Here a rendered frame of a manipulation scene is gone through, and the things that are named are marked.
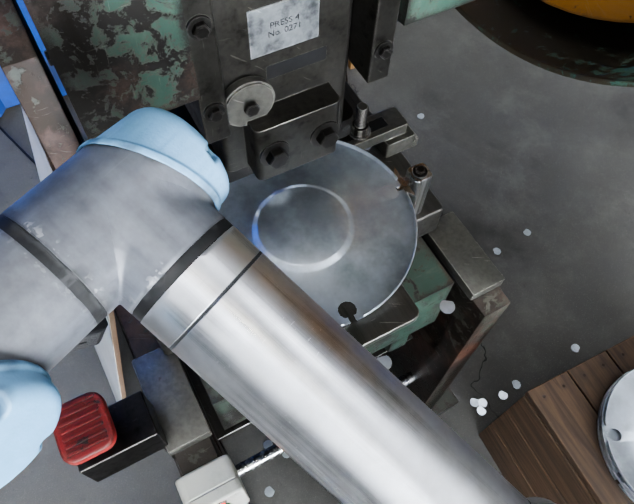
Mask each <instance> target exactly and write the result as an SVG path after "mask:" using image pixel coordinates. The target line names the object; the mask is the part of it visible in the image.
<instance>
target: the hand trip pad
mask: <svg viewBox="0 0 634 504"><path fill-rule="evenodd" d="M53 433H54V436H55V439H56V442H57V446H58V449H59V452H60V455H61V457H62V459H63V461H65V462H66V463H68V464H70V465H79V464H82V463H84V462H86V461H88V460H90V459H92V458H94V457H96V456H98V455H100V454H102V453H104V452H106V451H108V450H109V449H111V448H112V447H113V446H114V444H115V443H116V439H117V432H116V429H115V426H114V423H113V420H112V418H111V415H110V412H109V409H108V407H107V404H106V401H105V400H104V398H103V397H102V396H101V395H100V394H98V393H97V392H88V393H85V394H83V395H81V396H78V397H76V398H74V399H72V400H70V401H68V402H66V403H64V404H62V405H61V413H60V417H59V420H58V423H57V425H56V427H55V429H54V431H53Z"/></svg>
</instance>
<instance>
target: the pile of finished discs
mask: <svg viewBox="0 0 634 504"><path fill-rule="evenodd" d="M597 432H598V440H599V445H600V449H601V452H602V455H603V458H604V460H605V463H606V465H607V467H608V469H609V471H610V473H611V475H612V476H613V478H614V479H615V480H616V479H617V480H618V481H619V483H620V484H618V485H619V487H620V488H621V489H622V490H623V492H624V493H625V494H626V495H627V496H628V497H629V498H630V499H631V500H632V501H633V502H634V369H633V370H631V371H628V372H627V373H625V374H624V375H622V376H621V377H619V378H618V379H617V380H616V381H615V382H614V383H613V384H612V385H611V386H610V388H609V389H608V390H607V392H606V393H605V395H604V397H603V399H602V402H601V404H600V408H599V412H598V419H597Z"/></svg>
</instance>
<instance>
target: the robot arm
mask: <svg viewBox="0 0 634 504"><path fill-rule="evenodd" d="M228 192H229V179H228V175H227V172H226V170H225V168H224V165H223V163H222V162H221V160H220V158H219V157H218V156H216V155H215V154H214V153H213V152H212V151H211V150H210V149H209V147H208V142H207V141H206V139H205V138H204V137H203V136H202V135H201V134H200V133H199V132H198V131H197V130H196V129H194V128H193V127H192V126H191V125H190V124H188V123H187V122H186V121H184V120H183V119H182V118H180V117H178V116H177V115H175V114H173V113H171V112H169V111H166V110H163V109H160V108H154V107H145V108H141V109H137V110H135V111H133V112H131V113H130V114H128V115H127V116H126V117H124V118H123V119H122V120H120V121H119V122H117V123H116V124H115V125H113V126H112V127H110V128H109V129H108V130H106V131H105V132H103V133H102V134H101V135H99V136H98V137H96V138H93V139H89V140H87V141H85V142H84V143H82V144H81V145H80V146H79V147H78V149H77V151H76V154H75V155H73V156H72V157H71V158H70V159H68V160H67V161H66V162H65V163H63V164H62V165H61V166H60V167H58V168H57V169H56V170H55V171H53V172H52V173H51V174H50V175H48V176H47V177H46V178H45V179H43V180H42V181H41V182H40V183H38V184H37V185H36V186H35V187H33V188H32V189H31V190H30V191H28V192H27V193H26V194H25V195H23V196H22V197H21V198H20V199H18V200H17V201H16V202H15V203H13V204H12V205H11V206H10V207H8V208H7V209H6V210H5V211H3V212H2V213H1V214H0V488H2V487H3V486H4V485H6V484H7V483H8V482H10V481H11V480H12V479H13V478H14V477H16V476H17V475H18V474H19V473H20V472H21V471H22V470H23V469H24V468H25V467H26V466H27V465H28V464H29V463H30V462H31V461H32V460H33V459H34V458H35V457H36V456H37V454H38V453H39V452H40V451H41V449H42V442H43V440H44V439H45V438H47V437H48V436H49V435H50V434H51V433H53V431H54V429H55V427H56V425H57V423H58V420H59V417H60V413H61V396H60V394H59V391H58V389H57V388H56V387H55V385H54V384H53V383H52V382H51V377H50V375H49V374H48V372H49V371H50V370H52V369H53V368H54V367H55V366H56V365H57V364H58V363H59V362H60V361H61V360H62V359H63V358H64V357H65V356H66V355H67V354H68V353H69V352H72V351H76V350H80V349H83V348H87V347H91V346H95V345H98V344H99V343H100V342H101V340H102V338H103V335H104V333H105V331H106V328H107V326H108V322H107V320H106V317H107V315H109V313H111V312H112V311H113V310H114V309H115V308H116V307H117V306H118V305H122V306H123V307H124V308H125V309H126V310H127V311H128V312H130V313H131V314H133V316H134V317H135V318H136V319H137V320H139V321H140V322H141V324H142V325H143V326H145V327H146V328H147V329H148V330H149V331H150V332H151V333H152V334H153V335H155V336H156V337H157V338H158V339H159V340H160V341H161V342H162V343H163V344H165V345H166V346H167V347H168V348H169V349H170V350H171V351H172V352H173V353H175V354H176V355H177V356H178V357H179V358H180V359H181V360H182V361H183V362H185V363H186V364H187V365H188V366H189V367H190V368H191V369H192V370H193V371H195V372H196V373H197V374H198V375H199V376H200V377H201V378H202V379H203V380H205V381H206V382H207V383H208V384H209V385H210V386H211V387H212V388H214V389H215V390H216V391H217V392H218V393H219V394H220V395H221V396H222V397H224V398H225V399H226V400H227V401H228V402H229V403H230V404H231V405H232V406H234V407H235V408H236V409H237V410H238V411H239V412H240V413H241V414H242V415H244V416H245V417H246V418H247V419H248V420H249V421H250V422H251V423H252V424H254V425H255V426H256V427H257V428H258V429H259V430H260V431H261V432H262V433H264V434H265V435H266V436H267V437H268V438H269V439H270V440H271V441H272V442H274V443H275V444H276V445H277V446H278V447H279V448H280V449H281V450H282V451H284V452H285V453H286V454H287V455H288V456H289V457H290V458H291V459H293V460H294V461H295V462H296V463H297V464H298V465H299V466H300V467H301V468H303V469H304V470H305V471H306V472H307V473H308V474H309V475H310V476H311V477H313V478H314V479H315V480H316V481H317V482H318V483H319V484H320V485H321V486H323V487H324V488H325V489H326V490H327V491H328V492H329V493H330V494H331V495H333V496H334V497H335V498H336V499H337V500H338V501H339V502H340V503H341V504H556V503H554V502H552V501H551V500H548V499H545V498H540V497H527V498H526V497H525V496H523V495H522V494H521V493H520V492H519V491H518V490H517V489H516V488H515V487H514V486H513V485H512V484H511V483H510V482H508V481H507V480H506V479H505V478H504V477H503V476H502V475H501V474H500V473H499V472H498V471H497V470H496V469H494V468H493V467H492V466H491V465H490V464H489V463H488V462H487V461H486V460H485V459H484V458H483V457H482V456H480V455H479V454H478V453H477V452H476V451H475V450H474V449H473V448H472V447H471V446H470V445H469V444H468V443H467V442H465V441H464V440H463V439H462V438H461V437H460V436H459V435H458V434H457V433H456V432H455V431H454V430H453V429H451V428H450V427H449V426H448V425H447V424H446V423H445V422H444V421H443V420H442V419H441V418H440V417H439V416H438V415H436V414H435V413H434V412H433V411H432V410H431V409H430V408H429V407H428V406H427V405H426V404H425V403H424V402H422V401H421V400H420V399H419V398H418V397H417V396H416V395H415V394H414V393H413V392H412V391H411V390H410V389H408V388H407V387H406V386H405V385H404V384H403V383H402V382H401V381H400V380H399V379H398V378H397V377H396V376H395V375H393V374H392V373H391V372H390V371H389V370H388V369H387V368H386V367H385V366H384V365H383V364H382V363H381V362H379V361H378V360H377V359H376V358H375V357H374V356H373V355H372V354H371V353H370V352H369V351H368V350H367V349H365V348H364V347H363V346H362V345H361V344H360V343H359V342H358V341H357V340H356V339H355V338H354V337H353V336H352V335H350V334H349V333H348V332H347V331H346V330H345V329H344V328H343V327H342V326H341V325H340V324H339V323H338V322H336V321H335V320H334V319H333V318H332V317H331V316H330V315H329V314H328V313H327V312H326V311H325V310H324V309H323V308H321V307H320V306H319V305H318V304H317V303H316V302H315V301H314V300H313V299H312V298H311V297H310V296H309V295H307V294H306V293H305V292H304V291H303V290H302V289H301V288H300V287H299V286H298V285H297V284H296V283H295V282H293V281H292V280H291V279H290V278H289V277H288V276H287V275H286V274H285V273H284V272H283V271H282V270H281V269H280V268H278V267H277V266H276V265H275V264H274V263H273V262H272V261H271V260H270V259H269V258H268V257H267V256H266V255H264V254H263V253H262V252H261V251H260V250H259V249H258V248H257V247H256V246H255V245H254V244H253V243H252V242H251V241H249V240H248V239H247V238H246V237H245V236H244V235H243V234H242V233H241V232H240V231H239V230H238V229H237V228H235V227H234V226H233V225H232V224H231V223H230V222H229V221H228V220H226V219H225V217H224V216H223V215H222V214H221V213H219V212H218V211H219V210H220V208H221V204H222V203H223V202H224V200H225V199H226V198H227V195H228Z"/></svg>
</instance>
